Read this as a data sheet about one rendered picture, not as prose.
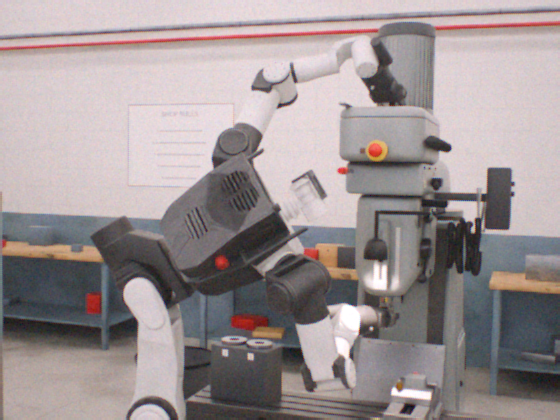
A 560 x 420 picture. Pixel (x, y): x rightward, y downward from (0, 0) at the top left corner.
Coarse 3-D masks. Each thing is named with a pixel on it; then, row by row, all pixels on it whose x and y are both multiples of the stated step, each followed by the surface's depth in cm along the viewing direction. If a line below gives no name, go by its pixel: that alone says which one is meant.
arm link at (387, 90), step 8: (384, 80) 212; (392, 80) 216; (368, 88) 215; (376, 88) 213; (384, 88) 214; (392, 88) 215; (400, 88) 218; (376, 96) 221; (384, 96) 219; (392, 96) 218; (400, 96) 217
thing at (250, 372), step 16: (240, 336) 249; (224, 352) 240; (240, 352) 238; (256, 352) 235; (272, 352) 237; (224, 368) 241; (240, 368) 238; (256, 368) 235; (272, 368) 237; (224, 384) 241; (240, 384) 238; (256, 384) 235; (272, 384) 238; (240, 400) 238; (256, 400) 236; (272, 400) 238
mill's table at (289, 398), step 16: (192, 400) 240; (208, 400) 240; (224, 400) 241; (288, 400) 242; (304, 400) 243; (320, 400) 244; (336, 400) 243; (352, 400) 244; (192, 416) 240; (208, 416) 238; (224, 416) 237; (240, 416) 235; (256, 416) 234; (272, 416) 231; (288, 416) 229; (304, 416) 227; (320, 416) 227; (336, 416) 227; (352, 416) 228; (368, 416) 228; (448, 416) 229; (464, 416) 229; (480, 416) 229; (496, 416) 229
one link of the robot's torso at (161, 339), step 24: (144, 288) 184; (144, 312) 184; (168, 312) 200; (144, 336) 186; (168, 336) 185; (144, 360) 189; (168, 360) 188; (144, 384) 189; (168, 384) 189; (168, 408) 188
